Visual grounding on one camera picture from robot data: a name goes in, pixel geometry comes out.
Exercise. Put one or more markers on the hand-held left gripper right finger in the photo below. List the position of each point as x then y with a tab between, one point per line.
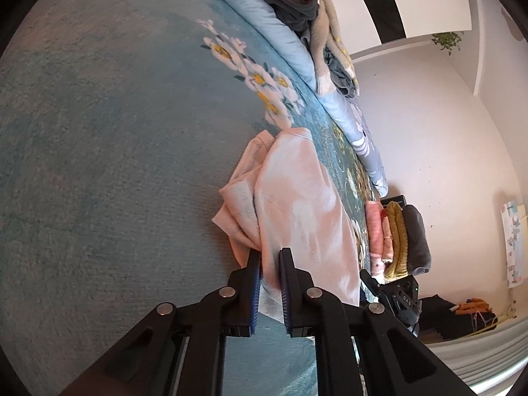
284	297

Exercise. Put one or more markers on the white wardrobe with black band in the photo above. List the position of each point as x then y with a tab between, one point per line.
433	0

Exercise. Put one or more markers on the brown fleece jacket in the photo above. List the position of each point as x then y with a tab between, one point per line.
288	4

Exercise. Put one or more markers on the yellow knit garment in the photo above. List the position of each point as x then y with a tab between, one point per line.
398	239

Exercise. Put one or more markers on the black box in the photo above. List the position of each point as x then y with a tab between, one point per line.
396	199

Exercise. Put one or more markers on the dark grey folded garment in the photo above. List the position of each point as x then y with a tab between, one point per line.
416	239

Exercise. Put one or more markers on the pale blue floral duvet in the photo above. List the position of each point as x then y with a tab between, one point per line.
284	37

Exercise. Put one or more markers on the pale blue garment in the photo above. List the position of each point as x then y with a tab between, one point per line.
297	198

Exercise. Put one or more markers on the printed wall hanging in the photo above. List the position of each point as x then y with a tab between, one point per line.
513	247

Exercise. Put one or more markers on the cream fleece garment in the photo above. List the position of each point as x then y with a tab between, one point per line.
326	37

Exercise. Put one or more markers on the orange item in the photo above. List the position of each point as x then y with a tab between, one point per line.
474	306

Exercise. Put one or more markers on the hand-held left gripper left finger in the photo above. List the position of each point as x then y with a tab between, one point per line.
254	297

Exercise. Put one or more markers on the black cloth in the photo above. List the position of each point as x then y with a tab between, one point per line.
441	313

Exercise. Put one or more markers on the green hanging plant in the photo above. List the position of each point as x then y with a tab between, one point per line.
447	40

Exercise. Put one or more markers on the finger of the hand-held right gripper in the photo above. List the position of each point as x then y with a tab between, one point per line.
371	284

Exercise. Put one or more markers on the pink folded garment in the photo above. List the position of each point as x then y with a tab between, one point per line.
375	231

